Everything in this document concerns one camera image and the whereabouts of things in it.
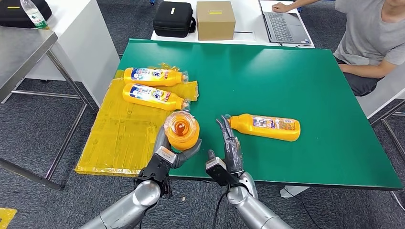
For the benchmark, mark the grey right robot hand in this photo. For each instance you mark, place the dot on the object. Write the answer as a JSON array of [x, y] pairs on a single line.
[[233, 155]]

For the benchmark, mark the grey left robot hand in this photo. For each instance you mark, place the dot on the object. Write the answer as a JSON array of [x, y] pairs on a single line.
[[186, 156]]

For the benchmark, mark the person's right hand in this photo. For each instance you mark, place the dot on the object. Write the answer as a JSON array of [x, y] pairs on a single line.
[[281, 7]]

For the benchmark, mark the orange detergent bottle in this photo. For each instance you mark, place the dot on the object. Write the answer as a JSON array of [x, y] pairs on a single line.
[[265, 128], [183, 132], [152, 96], [152, 77]]

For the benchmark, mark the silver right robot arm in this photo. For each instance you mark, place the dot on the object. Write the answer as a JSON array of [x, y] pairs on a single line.
[[253, 211]]

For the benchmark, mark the clear plastic water bottle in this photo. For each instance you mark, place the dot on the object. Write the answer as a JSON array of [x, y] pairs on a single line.
[[34, 14]]

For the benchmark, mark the grey laptop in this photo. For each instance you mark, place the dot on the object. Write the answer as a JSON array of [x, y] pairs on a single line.
[[284, 28]]

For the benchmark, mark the brown cardboard box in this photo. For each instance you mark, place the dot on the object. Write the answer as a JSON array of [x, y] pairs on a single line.
[[215, 27]]

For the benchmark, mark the white table foot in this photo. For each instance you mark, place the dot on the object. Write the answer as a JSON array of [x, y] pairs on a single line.
[[293, 192]]

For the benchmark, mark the yellow taped cardboard sheet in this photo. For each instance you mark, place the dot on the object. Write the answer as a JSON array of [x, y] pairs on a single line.
[[117, 136]]

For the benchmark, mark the person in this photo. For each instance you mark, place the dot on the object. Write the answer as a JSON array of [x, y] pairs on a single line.
[[370, 34]]

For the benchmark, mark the white desk with metal legs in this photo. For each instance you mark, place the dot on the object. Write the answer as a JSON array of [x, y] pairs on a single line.
[[389, 98]]

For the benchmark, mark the white table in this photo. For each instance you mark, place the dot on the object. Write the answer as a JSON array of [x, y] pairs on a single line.
[[90, 47]]

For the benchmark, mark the steel table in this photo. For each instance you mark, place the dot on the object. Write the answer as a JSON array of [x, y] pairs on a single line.
[[22, 53]]

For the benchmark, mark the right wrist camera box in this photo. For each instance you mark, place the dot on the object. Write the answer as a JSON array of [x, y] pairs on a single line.
[[220, 172]]

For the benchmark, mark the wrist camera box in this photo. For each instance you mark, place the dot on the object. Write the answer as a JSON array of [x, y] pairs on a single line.
[[220, 172], [158, 167]]

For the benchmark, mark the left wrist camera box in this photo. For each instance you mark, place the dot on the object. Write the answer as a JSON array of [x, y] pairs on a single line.
[[158, 167]]

